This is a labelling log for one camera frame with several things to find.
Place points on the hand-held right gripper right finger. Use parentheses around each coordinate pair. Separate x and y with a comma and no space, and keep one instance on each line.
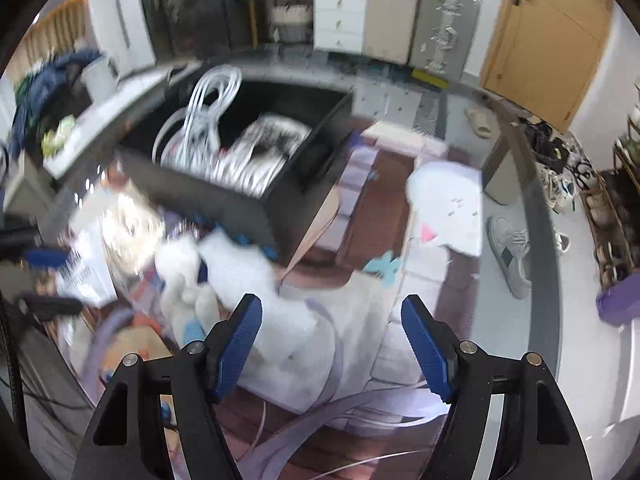
(425,345)

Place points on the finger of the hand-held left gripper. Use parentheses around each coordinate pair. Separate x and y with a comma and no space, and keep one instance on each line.
(45,258)
(50,306)

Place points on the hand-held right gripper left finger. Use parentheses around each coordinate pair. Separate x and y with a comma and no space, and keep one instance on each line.
(240,340)

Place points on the white printed packet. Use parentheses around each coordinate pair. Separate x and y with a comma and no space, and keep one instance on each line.
(85,270)

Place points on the white plush toy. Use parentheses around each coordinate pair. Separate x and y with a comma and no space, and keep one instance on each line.
(220,265)

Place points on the black storage box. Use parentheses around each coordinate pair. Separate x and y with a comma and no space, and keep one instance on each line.
(240,210)

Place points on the white packet with text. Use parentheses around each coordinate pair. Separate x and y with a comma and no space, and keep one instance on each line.
(270,135)

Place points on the white sneaker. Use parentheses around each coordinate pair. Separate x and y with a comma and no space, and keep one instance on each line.
(510,255)

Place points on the printed desk mat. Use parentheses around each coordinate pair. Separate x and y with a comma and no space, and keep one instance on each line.
(375,200)

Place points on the blue puffer jacket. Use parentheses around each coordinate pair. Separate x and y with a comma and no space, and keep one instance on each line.
(40,90)

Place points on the grey cabinet with white top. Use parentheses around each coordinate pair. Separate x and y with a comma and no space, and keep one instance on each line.
(125,95)

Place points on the white kettle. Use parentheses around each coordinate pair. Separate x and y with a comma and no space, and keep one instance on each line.
(97,80)

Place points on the purple bag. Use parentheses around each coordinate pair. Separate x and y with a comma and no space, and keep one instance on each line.
(620,305)

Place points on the pile of sneakers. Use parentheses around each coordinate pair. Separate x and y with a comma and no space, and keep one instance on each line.
(555,185)

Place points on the wooden shoe rack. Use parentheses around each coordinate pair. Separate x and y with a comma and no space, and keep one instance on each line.
(607,240)

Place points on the beige curtain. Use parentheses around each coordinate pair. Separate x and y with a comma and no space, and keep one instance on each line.
(60,30)

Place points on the beige slipper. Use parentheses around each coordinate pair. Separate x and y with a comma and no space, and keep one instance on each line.
(480,122)

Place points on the black white patterned rug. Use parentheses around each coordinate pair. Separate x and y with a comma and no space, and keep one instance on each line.
(429,110)

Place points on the white tall cabinet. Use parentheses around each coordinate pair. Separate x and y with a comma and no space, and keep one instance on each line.
(125,20)

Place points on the dark glass cabinet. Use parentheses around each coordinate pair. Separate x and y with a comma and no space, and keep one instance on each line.
(150,10)

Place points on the black refrigerator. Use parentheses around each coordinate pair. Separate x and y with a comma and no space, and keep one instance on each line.
(210,10)

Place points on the grey suitcase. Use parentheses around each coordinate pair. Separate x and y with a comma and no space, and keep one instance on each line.
(445,30)

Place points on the wooden door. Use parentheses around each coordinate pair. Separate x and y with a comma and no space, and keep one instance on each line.
(545,45)

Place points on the white woven basket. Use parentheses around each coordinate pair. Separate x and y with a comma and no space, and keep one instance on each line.
(292,20)

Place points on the beige suitcase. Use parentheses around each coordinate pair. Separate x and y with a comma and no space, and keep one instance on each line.
(392,15)

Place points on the white desk with drawers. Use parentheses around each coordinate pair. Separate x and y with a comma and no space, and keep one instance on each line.
(337,15)

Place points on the glass table with dark frame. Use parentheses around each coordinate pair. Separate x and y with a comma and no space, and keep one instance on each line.
(545,260)

